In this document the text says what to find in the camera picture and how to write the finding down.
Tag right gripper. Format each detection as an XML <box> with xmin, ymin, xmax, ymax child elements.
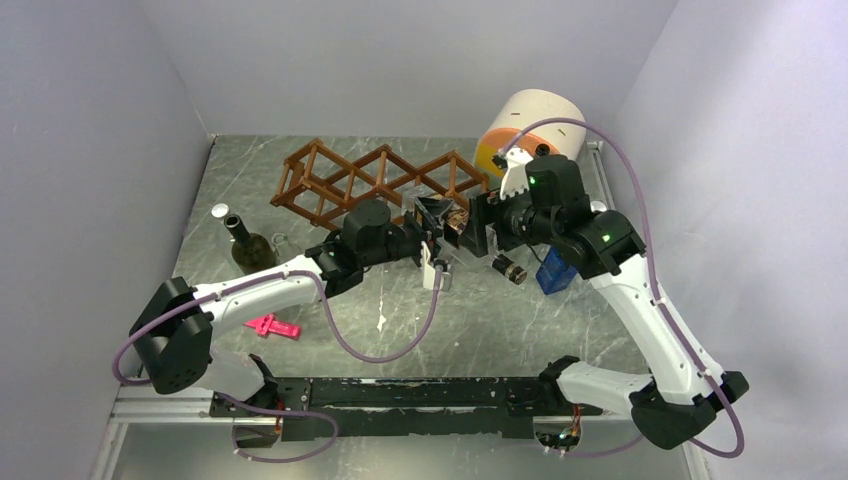
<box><xmin>457</xmin><ymin>178</ymin><xmax>560</xmax><ymax>257</ymax></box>

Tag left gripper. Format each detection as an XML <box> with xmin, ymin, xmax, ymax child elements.
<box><xmin>361</xmin><ymin>197</ymin><xmax>455</xmax><ymax>270</ymax></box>

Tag clear square labelled liquor bottle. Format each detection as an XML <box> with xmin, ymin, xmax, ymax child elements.
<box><xmin>438</xmin><ymin>204</ymin><xmax>527</xmax><ymax>285</ymax></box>

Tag brown wooden wine rack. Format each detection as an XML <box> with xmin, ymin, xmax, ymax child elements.
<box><xmin>270</xmin><ymin>138</ymin><xmax>489</xmax><ymax>230</ymax></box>

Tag clear tall glass bottle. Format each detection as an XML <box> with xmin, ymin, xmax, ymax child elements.
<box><xmin>269</xmin><ymin>232</ymin><xmax>304</xmax><ymax>264</ymax></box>

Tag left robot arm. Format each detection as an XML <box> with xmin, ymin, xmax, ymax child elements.
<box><xmin>128</xmin><ymin>197</ymin><xmax>455</xmax><ymax>416</ymax></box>

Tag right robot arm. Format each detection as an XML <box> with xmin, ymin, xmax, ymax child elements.
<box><xmin>459</xmin><ymin>148</ymin><xmax>749</xmax><ymax>450</ymax></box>

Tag blue square bottle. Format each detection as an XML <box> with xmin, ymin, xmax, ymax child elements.
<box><xmin>535</xmin><ymin>246</ymin><xmax>578</xmax><ymax>295</ymax></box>

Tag dark green wine bottle left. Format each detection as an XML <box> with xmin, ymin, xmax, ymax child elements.
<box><xmin>223</xmin><ymin>214</ymin><xmax>277</xmax><ymax>275</ymax></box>

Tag silver round bottle cap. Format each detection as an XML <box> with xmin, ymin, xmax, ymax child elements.
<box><xmin>210</xmin><ymin>203</ymin><xmax>230</xmax><ymax>220</ymax></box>

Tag cream orange yellow cylinder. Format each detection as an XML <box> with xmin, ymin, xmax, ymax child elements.
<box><xmin>473</xmin><ymin>88</ymin><xmax>588</xmax><ymax>180</ymax></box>

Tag pink plastic tool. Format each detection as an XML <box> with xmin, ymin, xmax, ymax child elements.
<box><xmin>244</xmin><ymin>314</ymin><xmax>302</xmax><ymax>340</ymax></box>

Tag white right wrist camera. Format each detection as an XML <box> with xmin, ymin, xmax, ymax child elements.
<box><xmin>492</xmin><ymin>147</ymin><xmax>533</xmax><ymax>201</ymax></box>

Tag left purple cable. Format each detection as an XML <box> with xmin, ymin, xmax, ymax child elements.
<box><xmin>110</xmin><ymin>261</ymin><xmax>445</xmax><ymax>387</ymax></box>

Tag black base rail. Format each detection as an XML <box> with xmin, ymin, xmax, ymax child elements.
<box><xmin>112</xmin><ymin>376</ymin><xmax>657</xmax><ymax>442</ymax></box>

